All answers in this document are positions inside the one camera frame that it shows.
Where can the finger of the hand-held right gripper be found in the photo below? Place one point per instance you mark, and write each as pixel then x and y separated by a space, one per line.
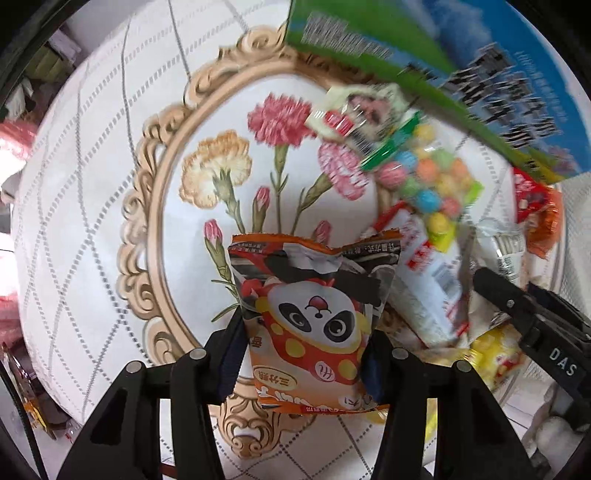
pixel 503 293

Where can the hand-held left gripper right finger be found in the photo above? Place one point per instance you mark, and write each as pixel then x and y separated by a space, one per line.
pixel 378 371

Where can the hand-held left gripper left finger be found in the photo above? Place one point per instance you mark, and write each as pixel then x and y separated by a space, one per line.
pixel 232 369

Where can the orange panda snack packet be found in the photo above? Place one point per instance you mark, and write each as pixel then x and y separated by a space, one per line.
pixel 314 314

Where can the white green snack packet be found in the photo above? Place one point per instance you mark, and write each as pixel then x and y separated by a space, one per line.
pixel 341 117

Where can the blue green cardboard carton box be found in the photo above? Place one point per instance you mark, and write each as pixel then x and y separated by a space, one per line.
pixel 369 27

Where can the person's right hand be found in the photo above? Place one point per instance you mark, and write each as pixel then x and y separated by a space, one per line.
pixel 554 431

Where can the clear plastic snack wrapper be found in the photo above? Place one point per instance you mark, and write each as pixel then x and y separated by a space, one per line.
pixel 505 256

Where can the yellow snack packet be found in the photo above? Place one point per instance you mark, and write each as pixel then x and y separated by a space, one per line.
pixel 494 360

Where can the white red snack packet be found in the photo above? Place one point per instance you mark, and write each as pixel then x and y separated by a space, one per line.
pixel 425 277

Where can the colourful candy ball bag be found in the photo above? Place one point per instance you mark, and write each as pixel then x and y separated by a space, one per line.
pixel 429 184

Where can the orange plastic object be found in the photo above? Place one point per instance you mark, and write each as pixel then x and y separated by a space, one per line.
pixel 25 392

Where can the floral printed tablecloth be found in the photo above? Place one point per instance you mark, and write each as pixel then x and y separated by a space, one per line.
pixel 92 184

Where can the pink cloth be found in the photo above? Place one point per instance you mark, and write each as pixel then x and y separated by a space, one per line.
pixel 16 136

